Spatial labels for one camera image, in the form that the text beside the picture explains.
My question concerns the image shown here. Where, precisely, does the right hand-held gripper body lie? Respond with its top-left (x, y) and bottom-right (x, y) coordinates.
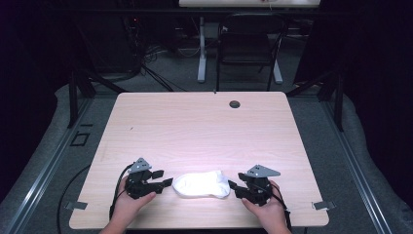
top-left (234, 164), bottom-right (282, 207)

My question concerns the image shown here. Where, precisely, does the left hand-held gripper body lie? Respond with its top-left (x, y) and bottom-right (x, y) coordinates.
top-left (125, 157), bottom-right (163, 200)

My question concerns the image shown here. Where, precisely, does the person's left hand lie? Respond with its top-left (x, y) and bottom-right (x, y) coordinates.
top-left (111, 176), bottom-right (158, 225)

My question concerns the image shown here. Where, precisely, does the person's right hand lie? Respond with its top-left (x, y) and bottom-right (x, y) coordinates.
top-left (241, 179), bottom-right (288, 228)

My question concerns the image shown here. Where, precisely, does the black metal stand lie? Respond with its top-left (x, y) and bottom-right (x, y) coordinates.
top-left (66, 66), bottom-right (129, 130)
top-left (285, 67), bottom-right (346, 133)

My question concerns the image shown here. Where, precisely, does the black folding chair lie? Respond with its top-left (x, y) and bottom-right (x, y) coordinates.
top-left (214, 13), bottom-right (290, 93)

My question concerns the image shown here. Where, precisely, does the dark equipment cabinet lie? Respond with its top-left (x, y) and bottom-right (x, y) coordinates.
top-left (77, 13), bottom-right (141, 74)

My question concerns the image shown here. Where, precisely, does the white desk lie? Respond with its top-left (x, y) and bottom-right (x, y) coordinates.
top-left (178, 0), bottom-right (322, 85)

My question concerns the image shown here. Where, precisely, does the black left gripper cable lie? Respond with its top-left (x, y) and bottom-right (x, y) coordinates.
top-left (108, 163), bottom-right (135, 221)

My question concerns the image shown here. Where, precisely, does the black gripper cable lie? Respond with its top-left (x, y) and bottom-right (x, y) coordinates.
top-left (108, 163), bottom-right (135, 221)
top-left (249, 183), bottom-right (292, 232)

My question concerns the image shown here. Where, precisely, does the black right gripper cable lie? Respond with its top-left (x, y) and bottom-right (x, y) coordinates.
top-left (249, 183), bottom-right (292, 232)

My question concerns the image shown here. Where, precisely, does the black floor cable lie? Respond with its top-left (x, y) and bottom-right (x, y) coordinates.
top-left (56, 164), bottom-right (92, 234)

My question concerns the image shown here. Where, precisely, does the aluminium floor rail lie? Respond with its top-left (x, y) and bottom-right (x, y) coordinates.
top-left (2, 97), bottom-right (95, 234)
top-left (320, 98), bottom-right (394, 234)

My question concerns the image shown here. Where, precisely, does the bundle of floor cables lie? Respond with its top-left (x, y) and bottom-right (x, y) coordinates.
top-left (138, 43), bottom-right (203, 93)

